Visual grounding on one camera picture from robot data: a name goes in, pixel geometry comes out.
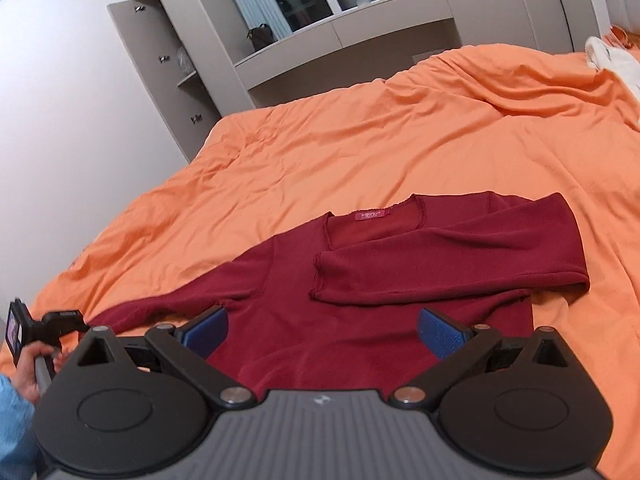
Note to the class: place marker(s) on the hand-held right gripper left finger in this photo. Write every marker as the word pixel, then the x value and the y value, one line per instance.
pixel 209 335

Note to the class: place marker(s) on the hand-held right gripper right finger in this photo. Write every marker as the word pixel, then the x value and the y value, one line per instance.
pixel 439 335

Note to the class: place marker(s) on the dark red sweater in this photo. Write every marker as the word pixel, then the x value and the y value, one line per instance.
pixel 350 310

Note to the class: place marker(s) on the person's left hand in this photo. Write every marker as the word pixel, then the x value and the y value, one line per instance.
pixel 31 377

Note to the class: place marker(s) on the orange blanket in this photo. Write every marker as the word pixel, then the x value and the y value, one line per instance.
pixel 350 135

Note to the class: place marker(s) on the clear plastic bag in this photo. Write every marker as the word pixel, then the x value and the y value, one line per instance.
pixel 184 62

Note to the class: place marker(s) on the black handbag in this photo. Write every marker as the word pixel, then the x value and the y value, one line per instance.
pixel 260 37

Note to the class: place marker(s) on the white crumpled cloth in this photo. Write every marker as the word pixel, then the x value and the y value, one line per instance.
pixel 620 67

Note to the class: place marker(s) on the grey wall cabinet unit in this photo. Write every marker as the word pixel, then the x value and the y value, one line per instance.
pixel 390 20

